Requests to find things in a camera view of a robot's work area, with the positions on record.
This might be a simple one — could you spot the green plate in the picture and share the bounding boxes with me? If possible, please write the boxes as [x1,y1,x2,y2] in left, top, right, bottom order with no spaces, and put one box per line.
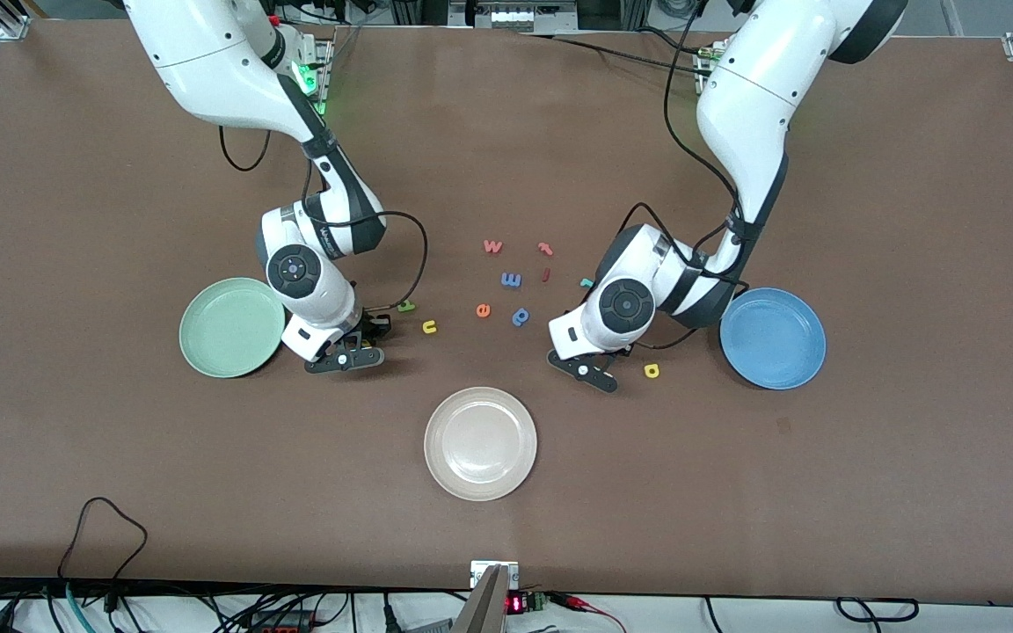
[179,277,286,379]

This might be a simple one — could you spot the white plate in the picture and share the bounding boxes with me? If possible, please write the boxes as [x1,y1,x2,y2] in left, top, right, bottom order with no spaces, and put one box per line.
[424,387,538,502]

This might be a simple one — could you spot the blue plate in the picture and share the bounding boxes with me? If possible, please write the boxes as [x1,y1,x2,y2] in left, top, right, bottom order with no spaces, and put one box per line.
[720,287,827,390]

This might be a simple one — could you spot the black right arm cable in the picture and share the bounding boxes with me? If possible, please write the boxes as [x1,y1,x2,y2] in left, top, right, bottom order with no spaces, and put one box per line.
[219,123,429,314]

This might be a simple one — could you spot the red cable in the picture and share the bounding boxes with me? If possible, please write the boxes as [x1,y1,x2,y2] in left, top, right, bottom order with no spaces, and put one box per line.
[555,592,629,633]

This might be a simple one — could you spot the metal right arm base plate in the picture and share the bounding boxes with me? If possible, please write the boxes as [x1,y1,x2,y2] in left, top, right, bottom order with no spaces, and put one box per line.
[300,35,334,120]

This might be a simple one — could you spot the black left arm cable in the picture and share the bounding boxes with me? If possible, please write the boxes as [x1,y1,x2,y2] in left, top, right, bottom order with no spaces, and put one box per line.
[616,0,754,351]

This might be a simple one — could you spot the grey camera mount bar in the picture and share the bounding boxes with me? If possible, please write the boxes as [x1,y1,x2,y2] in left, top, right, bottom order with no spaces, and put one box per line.
[452,564,512,633]

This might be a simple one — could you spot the thin black looped cable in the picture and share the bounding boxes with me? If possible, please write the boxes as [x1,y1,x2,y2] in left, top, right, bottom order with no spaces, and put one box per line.
[58,497,149,586]

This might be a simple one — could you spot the black cable to arm base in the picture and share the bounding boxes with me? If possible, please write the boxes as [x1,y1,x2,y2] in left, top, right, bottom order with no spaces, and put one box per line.
[515,26,723,78]

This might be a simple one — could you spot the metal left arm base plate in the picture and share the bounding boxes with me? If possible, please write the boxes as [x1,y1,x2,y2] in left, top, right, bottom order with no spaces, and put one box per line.
[694,42,720,96]

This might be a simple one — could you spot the aluminium frame equipment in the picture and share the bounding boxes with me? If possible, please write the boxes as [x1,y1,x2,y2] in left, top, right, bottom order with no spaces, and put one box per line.
[392,0,652,33]

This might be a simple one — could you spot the black coiled cable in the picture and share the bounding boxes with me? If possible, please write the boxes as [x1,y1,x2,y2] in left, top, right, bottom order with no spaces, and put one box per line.
[835,597,921,622]

